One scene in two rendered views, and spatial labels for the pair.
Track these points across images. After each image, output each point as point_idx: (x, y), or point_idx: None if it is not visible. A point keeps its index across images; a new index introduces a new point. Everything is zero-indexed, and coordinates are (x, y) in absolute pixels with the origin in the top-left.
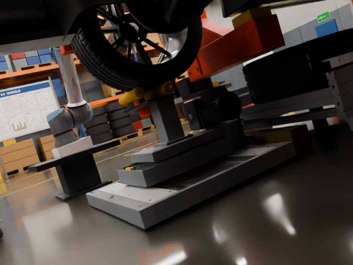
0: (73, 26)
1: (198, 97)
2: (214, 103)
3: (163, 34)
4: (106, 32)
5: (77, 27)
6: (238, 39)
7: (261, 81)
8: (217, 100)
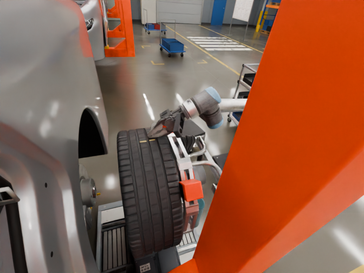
0: (89, 153)
1: (161, 258)
2: (134, 264)
3: (190, 220)
4: None
5: (84, 156)
6: None
7: None
8: (128, 265)
